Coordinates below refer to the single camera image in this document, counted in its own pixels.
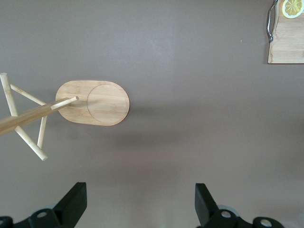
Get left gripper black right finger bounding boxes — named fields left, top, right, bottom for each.
left=195, top=183, right=285, bottom=228

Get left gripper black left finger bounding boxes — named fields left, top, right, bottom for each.
left=0, top=182, right=87, bottom=228

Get wooden cup rack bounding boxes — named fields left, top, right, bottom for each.
left=0, top=73, right=131, bottom=162

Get wooden cutting board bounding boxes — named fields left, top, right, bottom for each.
left=267, top=0, right=304, bottom=65

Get lemon slice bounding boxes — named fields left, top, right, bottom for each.
left=281, top=0, right=304, bottom=19

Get metal cutting board handle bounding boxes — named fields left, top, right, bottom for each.
left=265, top=0, right=279, bottom=43

